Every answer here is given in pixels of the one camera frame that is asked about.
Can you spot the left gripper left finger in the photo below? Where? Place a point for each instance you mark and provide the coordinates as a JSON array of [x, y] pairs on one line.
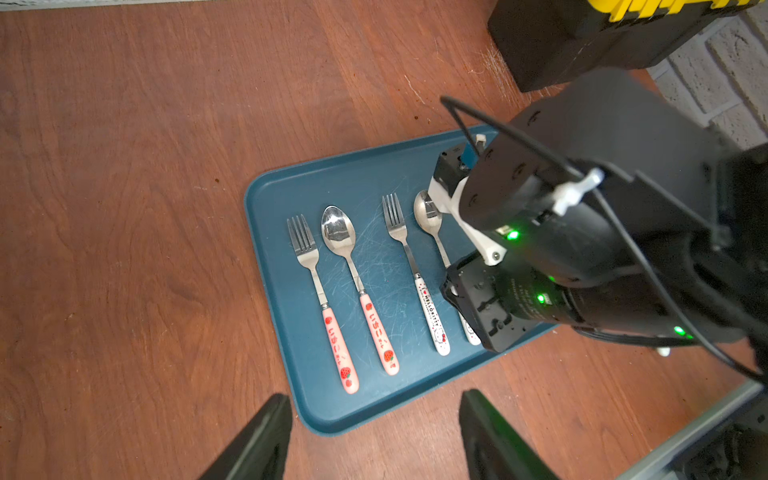
[[260, 449]]

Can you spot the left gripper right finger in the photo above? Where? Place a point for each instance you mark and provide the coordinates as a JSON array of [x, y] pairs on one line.
[[493, 449]]

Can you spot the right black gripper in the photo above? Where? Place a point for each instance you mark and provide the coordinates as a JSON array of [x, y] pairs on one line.
[[505, 302]]

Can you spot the white handled spoon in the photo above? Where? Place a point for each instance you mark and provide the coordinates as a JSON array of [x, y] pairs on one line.
[[429, 218]]

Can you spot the white handled fork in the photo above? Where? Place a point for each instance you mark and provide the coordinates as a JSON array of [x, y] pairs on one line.
[[396, 227]]

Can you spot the pink handled spoon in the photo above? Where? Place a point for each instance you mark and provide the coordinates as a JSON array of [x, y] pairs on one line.
[[340, 237]]

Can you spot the pink handled fork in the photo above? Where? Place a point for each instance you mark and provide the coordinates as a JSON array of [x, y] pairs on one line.
[[307, 255]]

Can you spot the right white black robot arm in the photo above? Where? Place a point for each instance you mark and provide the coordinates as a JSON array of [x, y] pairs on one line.
[[605, 209]]

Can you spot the teal plastic tray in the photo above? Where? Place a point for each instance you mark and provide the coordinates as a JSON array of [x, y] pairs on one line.
[[356, 183]]

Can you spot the yellow black toolbox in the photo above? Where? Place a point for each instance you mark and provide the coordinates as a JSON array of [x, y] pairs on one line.
[[545, 43]]

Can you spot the aluminium front rail frame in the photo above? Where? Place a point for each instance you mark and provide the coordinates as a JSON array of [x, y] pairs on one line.
[[728, 441]]

